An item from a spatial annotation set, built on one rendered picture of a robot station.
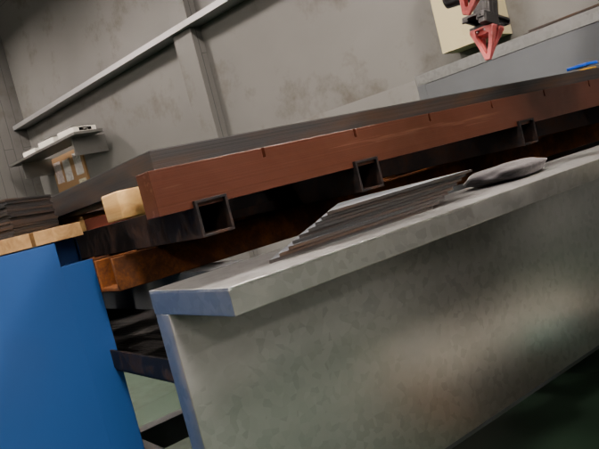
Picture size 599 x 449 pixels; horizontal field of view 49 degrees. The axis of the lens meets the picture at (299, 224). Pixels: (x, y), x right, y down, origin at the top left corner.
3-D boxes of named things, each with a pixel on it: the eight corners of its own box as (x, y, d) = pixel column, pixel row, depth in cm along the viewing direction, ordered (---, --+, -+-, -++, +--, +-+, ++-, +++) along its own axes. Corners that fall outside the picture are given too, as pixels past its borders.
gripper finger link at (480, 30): (470, 61, 155) (468, 23, 156) (488, 67, 159) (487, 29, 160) (494, 53, 150) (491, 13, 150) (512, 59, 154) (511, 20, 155)
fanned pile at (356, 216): (221, 268, 87) (213, 239, 87) (419, 204, 110) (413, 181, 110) (272, 264, 77) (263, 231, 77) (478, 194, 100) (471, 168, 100)
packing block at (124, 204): (107, 224, 94) (100, 197, 94) (139, 216, 97) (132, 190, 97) (122, 219, 90) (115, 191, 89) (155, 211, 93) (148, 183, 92)
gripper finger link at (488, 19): (463, 61, 154) (461, 21, 155) (482, 65, 158) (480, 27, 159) (487, 52, 148) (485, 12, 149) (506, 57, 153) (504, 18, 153)
